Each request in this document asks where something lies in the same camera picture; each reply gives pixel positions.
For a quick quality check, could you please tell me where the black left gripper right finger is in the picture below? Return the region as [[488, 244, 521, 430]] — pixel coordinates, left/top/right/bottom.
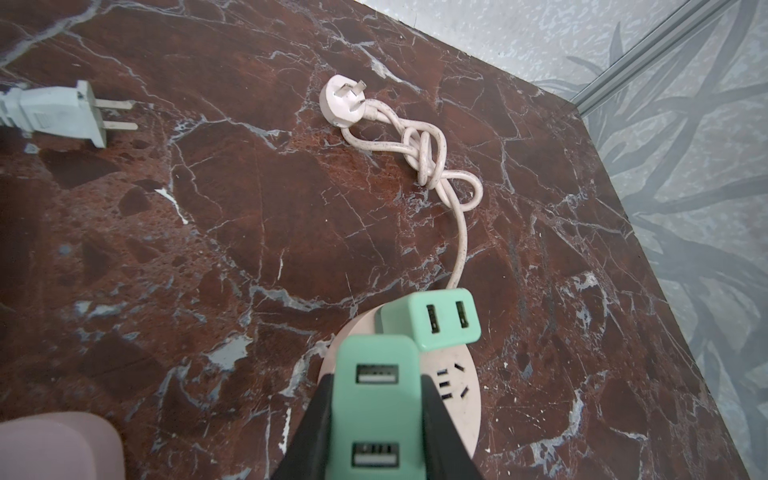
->
[[421, 374, 483, 480]]

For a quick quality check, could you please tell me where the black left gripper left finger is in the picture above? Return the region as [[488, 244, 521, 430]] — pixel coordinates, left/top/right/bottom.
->
[[271, 374, 334, 480]]

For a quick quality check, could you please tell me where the mint green charger cube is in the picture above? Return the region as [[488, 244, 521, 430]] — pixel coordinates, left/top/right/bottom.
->
[[325, 334, 426, 479]]

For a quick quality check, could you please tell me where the light green charger cube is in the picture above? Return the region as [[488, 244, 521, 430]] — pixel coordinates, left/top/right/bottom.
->
[[374, 288, 481, 352]]

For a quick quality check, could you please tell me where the beige round power strip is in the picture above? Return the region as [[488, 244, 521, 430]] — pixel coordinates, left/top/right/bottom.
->
[[317, 306, 481, 457]]

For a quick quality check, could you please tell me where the pink square power strip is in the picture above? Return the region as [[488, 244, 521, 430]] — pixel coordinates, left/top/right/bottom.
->
[[1, 412, 126, 479]]

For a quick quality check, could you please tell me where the beige three-pin plug cable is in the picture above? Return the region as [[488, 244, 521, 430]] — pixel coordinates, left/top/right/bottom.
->
[[318, 74, 485, 292]]

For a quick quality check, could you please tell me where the white two-pin plug cable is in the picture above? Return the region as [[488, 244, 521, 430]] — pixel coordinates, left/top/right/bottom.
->
[[0, 79, 140, 150]]

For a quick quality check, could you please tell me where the aluminium cage frame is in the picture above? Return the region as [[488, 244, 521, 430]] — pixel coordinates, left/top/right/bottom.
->
[[571, 0, 735, 116]]

